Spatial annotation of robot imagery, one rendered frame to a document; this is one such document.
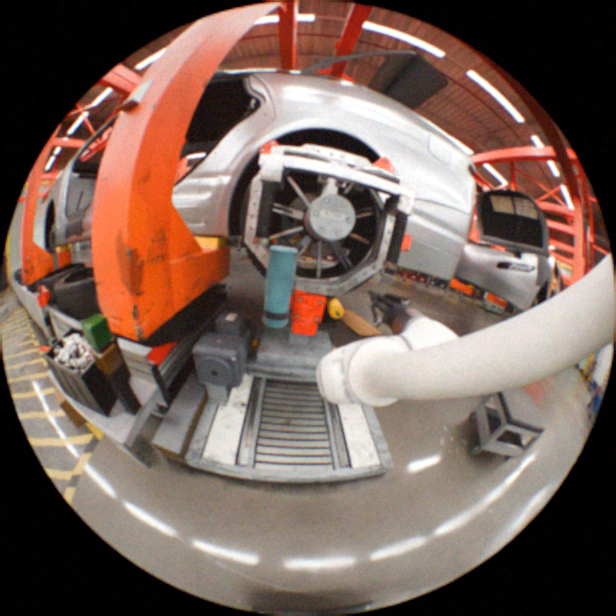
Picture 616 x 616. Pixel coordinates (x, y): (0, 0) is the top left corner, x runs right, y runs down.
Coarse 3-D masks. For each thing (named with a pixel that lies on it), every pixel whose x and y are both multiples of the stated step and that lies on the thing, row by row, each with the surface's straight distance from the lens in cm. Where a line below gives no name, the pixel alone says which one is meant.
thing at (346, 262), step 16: (288, 176) 79; (304, 176) 91; (320, 192) 78; (368, 192) 81; (288, 208) 76; (368, 208) 82; (304, 224) 79; (368, 224) 89; (272, 240) 96; (304, 240) 75; (320, 240) 76; (336, 240) 77; (368, 240) 81; (320, 256) 76; (352, 256) 92; (368, 256) 80; (304, 272) 86; (320, 272) 77; (336, 272) 84
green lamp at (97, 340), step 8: (88, 320) 35; (96, 320) 34; (104, 320) 34; (88, 328) 33; (96, 328) 33; (104, 328) 34; (88, 336) 35; (96, 336) 33; (104, 336) 34; (112, 336) 35; (88, 344) 37; (96, 344) 34; (104, 344) 34
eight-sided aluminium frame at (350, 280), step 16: (336, 160) 72; (352, 160) 73; (256, 192) 72; (256, 208) 67; (384, 224) 74; (384, 240) 73; (384, 256) 73; (352, 272) 74; (368, 272) 71; (304, 288) 68; (320, 288) 68; (336, 288) 69
